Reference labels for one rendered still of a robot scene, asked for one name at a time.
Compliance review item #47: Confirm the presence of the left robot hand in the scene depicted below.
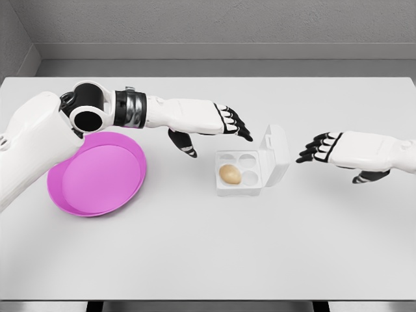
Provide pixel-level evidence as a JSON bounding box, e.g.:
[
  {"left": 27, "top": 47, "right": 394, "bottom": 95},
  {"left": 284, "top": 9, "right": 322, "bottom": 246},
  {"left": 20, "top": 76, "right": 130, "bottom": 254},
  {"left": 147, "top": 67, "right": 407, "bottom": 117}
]
[{"left": 166, "top": 98, "right": 254, "bottom": 159}]

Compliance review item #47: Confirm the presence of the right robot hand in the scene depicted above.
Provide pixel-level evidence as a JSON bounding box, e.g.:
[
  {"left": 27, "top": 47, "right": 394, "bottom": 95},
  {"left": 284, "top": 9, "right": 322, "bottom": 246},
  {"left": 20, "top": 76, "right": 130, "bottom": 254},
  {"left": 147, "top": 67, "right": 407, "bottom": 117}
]
[{"left": 295, "top": 131, "right": 398, "bottom": 185}]

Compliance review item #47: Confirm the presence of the brown egg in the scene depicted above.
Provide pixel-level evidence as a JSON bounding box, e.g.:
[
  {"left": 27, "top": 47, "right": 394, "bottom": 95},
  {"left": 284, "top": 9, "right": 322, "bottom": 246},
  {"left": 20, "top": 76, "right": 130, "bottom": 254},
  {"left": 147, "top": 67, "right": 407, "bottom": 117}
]
[{"left": 219, "top": 164, "right": 243, "bottom": 186}]

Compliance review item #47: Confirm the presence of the white egg box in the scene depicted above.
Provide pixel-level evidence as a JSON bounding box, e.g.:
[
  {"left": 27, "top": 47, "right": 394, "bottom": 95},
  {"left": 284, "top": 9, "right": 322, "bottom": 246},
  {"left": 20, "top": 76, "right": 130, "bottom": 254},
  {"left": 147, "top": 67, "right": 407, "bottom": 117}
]
[{"left": 214, "top": 123, "right": 291, "bottom": 198}]

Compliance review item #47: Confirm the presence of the pink oval plate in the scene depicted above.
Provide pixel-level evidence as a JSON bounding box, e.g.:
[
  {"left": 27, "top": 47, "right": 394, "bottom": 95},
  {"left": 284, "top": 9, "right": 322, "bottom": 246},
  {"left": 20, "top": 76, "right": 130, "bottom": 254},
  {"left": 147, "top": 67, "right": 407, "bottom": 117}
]
[{"left": 47, "top": 131, "right": 148, "bottom": 218}]

